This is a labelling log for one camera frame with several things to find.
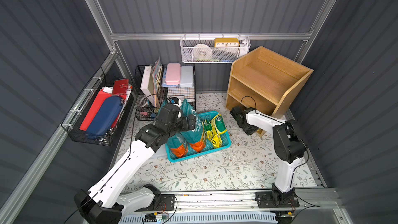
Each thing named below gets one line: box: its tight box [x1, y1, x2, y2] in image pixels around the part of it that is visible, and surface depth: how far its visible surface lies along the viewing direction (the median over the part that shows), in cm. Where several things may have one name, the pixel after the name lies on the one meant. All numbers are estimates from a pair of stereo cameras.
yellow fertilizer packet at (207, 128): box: [202, 119, 213, 145], surface depth 86 cm
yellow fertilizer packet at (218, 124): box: [210, 113, 227, 135], surface depth 90 cm
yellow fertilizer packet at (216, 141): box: [210, 134, 223, 149], surface depth 86 cm
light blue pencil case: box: [179, 65, 194, 88], surface depth 100 cm
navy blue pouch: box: [86, 95, 123, 139], surface depth 71 cm
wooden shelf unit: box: [225, 46, 315, 137], surface depth 87 cm
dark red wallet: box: [112, 78, 130, 96], surface depth 81 cm
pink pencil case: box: [165, 63, 181, 86], surface depth 98 cm
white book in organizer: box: [140, 65, 155, 106], surface depth 93 cm
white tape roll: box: [192, 43, 213, 61], surface depth 86 cm
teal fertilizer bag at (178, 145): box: [166, 131, 189, 159], surface depth 80 cm
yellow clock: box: [214, 37, 240, 48], surface depth 90 cm
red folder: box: [79, 89, 113, 132], surface depth 73 cm
